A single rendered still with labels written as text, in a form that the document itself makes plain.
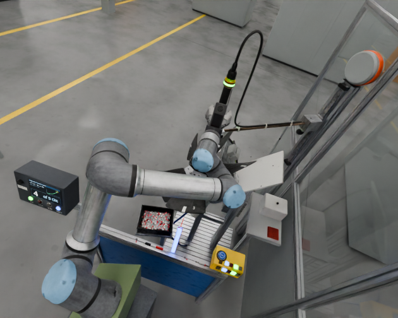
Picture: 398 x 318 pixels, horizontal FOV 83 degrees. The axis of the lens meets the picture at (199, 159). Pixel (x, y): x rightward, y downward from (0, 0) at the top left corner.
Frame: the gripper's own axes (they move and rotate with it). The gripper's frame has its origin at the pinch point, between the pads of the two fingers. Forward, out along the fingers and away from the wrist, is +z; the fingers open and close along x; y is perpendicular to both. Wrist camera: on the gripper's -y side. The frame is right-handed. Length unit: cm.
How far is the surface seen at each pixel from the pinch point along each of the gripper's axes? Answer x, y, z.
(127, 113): -133, 166, 162
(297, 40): 112, 101, 534
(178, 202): -6, 49, -23
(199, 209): 6, 46, -25
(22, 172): -79, 42, -41
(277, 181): 42, 32, -1
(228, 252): 28, 59, -36
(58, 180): -63, 42, -38
